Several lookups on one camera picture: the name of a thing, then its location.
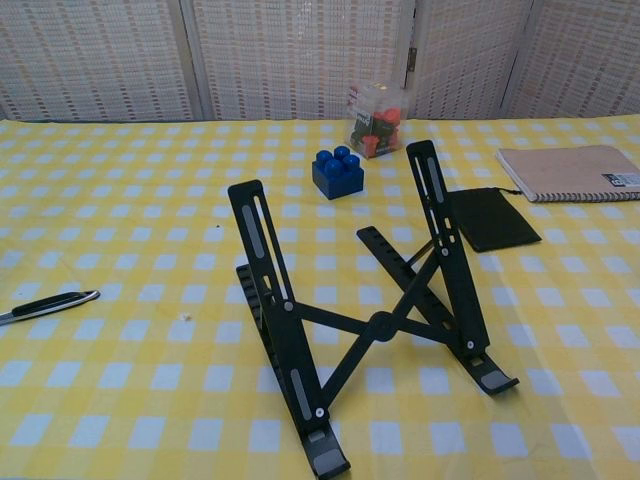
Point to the black folding laptop stand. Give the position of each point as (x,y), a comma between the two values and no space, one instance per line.
(380,327)

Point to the yellow checked tablecloth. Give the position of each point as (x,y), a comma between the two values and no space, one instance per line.
(150,200)

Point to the beige woven folding screen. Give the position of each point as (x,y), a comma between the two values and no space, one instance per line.
(300,50)

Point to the kraft spiral notebook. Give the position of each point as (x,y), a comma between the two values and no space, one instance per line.
(565,172)

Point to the blue toy building block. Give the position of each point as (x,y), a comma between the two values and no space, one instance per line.
(335,182)

